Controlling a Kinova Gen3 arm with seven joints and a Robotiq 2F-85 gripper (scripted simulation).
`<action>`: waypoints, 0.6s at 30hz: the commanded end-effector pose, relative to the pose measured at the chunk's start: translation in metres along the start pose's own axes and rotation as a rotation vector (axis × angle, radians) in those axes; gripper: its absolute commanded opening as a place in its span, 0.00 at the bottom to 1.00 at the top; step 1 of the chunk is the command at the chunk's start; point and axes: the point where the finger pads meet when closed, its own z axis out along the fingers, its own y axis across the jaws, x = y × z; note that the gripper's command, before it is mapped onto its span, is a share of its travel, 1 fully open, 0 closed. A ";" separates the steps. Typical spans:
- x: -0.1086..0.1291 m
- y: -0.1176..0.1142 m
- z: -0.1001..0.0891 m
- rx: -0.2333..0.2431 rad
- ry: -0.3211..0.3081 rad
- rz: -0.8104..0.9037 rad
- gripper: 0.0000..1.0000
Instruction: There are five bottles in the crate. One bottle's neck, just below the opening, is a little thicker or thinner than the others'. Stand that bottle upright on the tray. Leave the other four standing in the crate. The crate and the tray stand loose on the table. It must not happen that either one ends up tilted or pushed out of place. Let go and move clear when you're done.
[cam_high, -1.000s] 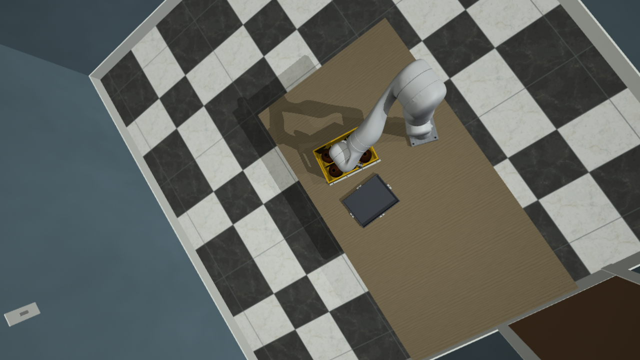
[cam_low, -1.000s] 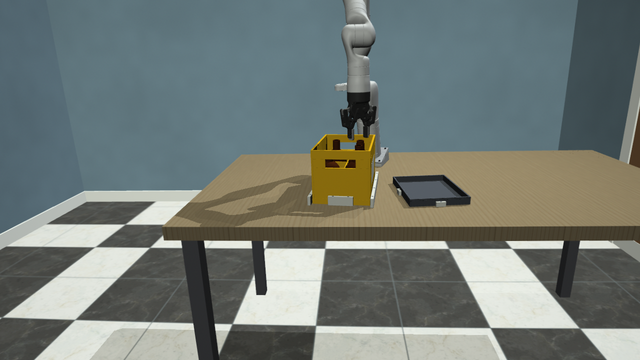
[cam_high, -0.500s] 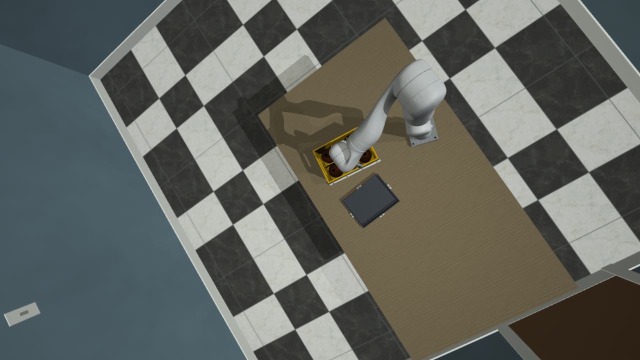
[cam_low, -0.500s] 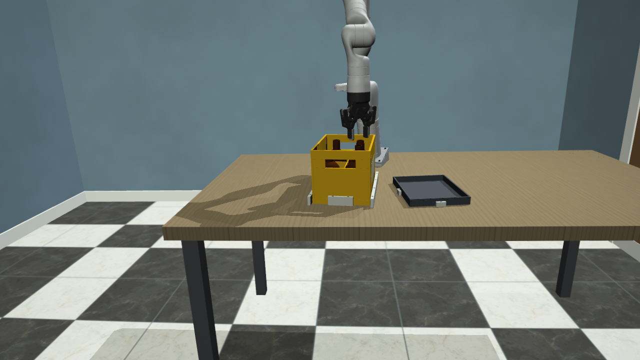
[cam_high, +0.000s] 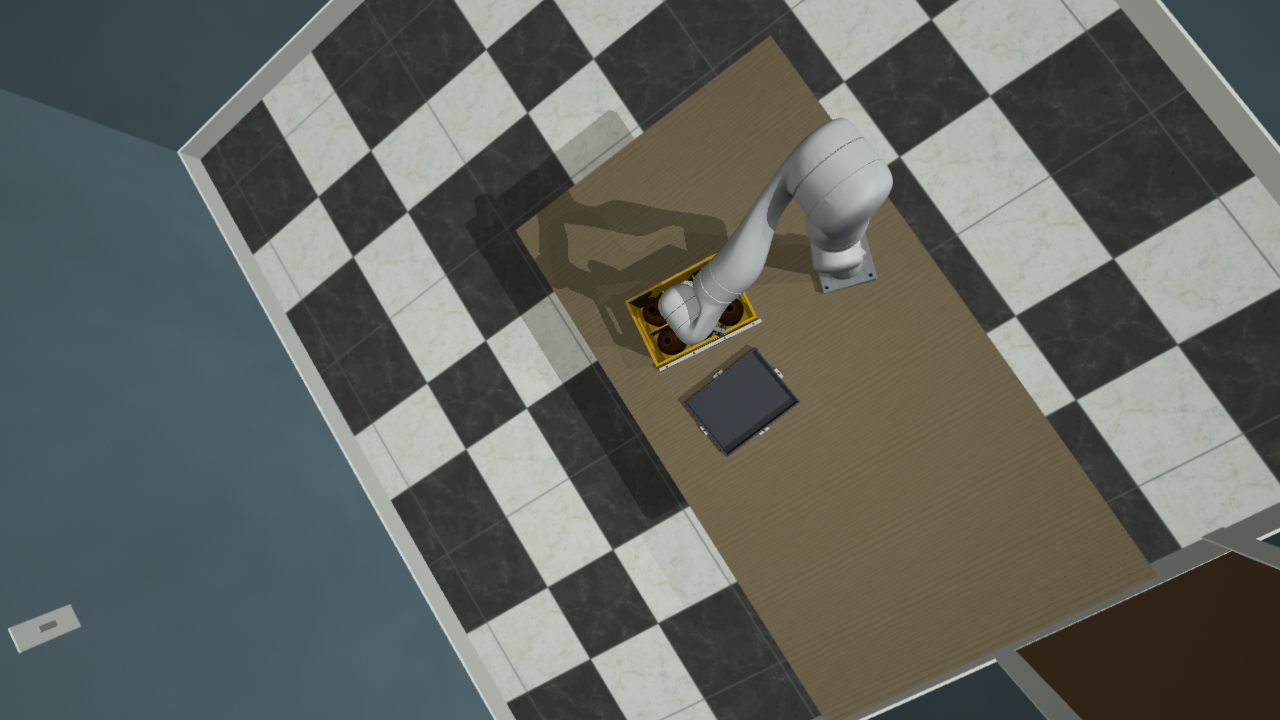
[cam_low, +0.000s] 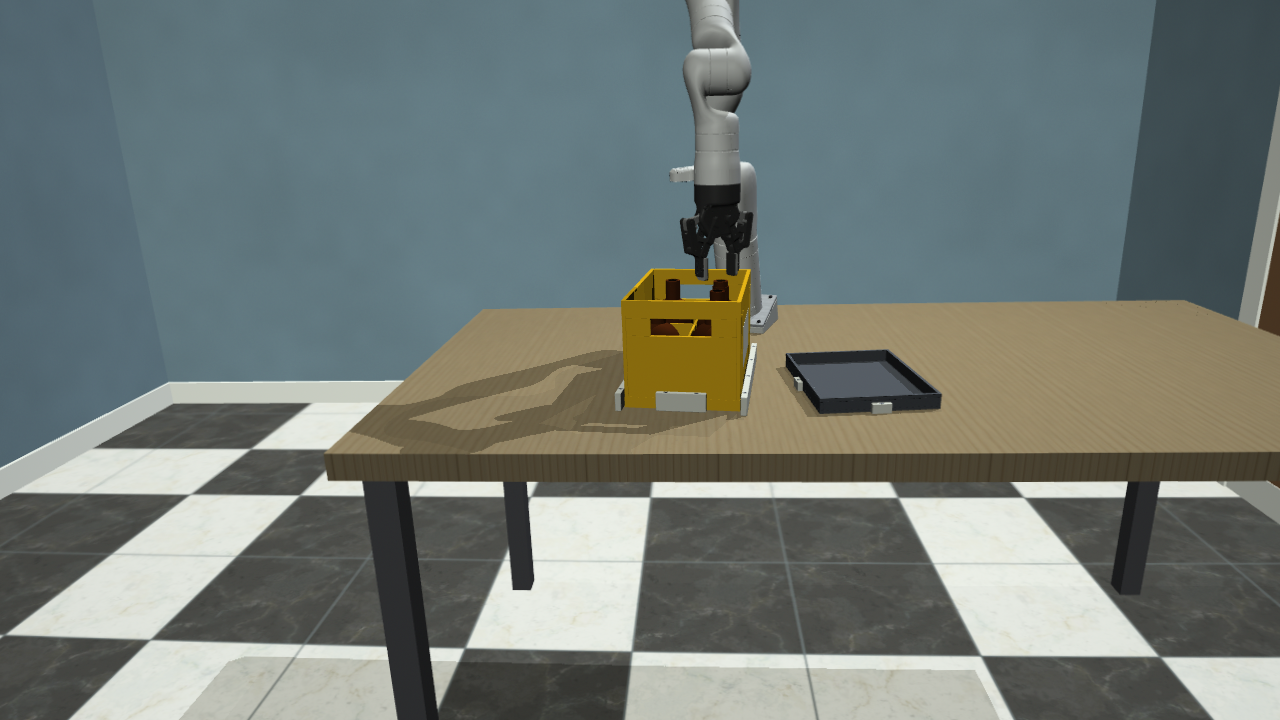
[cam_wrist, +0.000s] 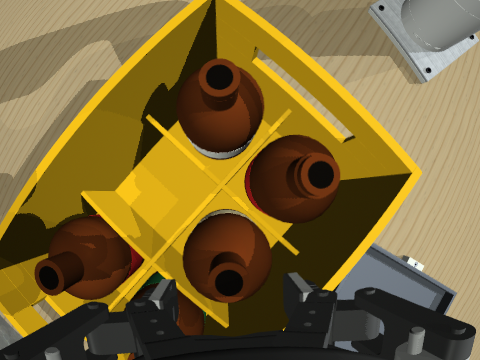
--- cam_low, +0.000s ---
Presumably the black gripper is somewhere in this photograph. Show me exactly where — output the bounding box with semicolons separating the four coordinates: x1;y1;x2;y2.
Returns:
680;183;753;281

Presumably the yellow bottle crate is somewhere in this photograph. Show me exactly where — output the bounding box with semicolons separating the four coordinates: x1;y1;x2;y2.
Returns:
621;269;751;411

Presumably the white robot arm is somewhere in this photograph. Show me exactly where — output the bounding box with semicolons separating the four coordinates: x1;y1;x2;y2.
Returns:
669;0;762;316

